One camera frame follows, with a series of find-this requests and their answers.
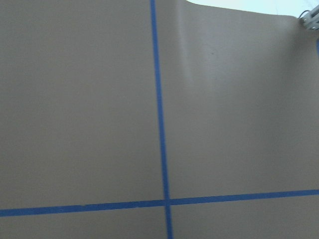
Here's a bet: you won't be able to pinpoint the aluminium frame post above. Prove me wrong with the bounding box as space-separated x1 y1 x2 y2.
299 5 319 30

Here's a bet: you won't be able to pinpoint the brown paper table cover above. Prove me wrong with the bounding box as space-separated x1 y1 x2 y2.
0 0 319 239

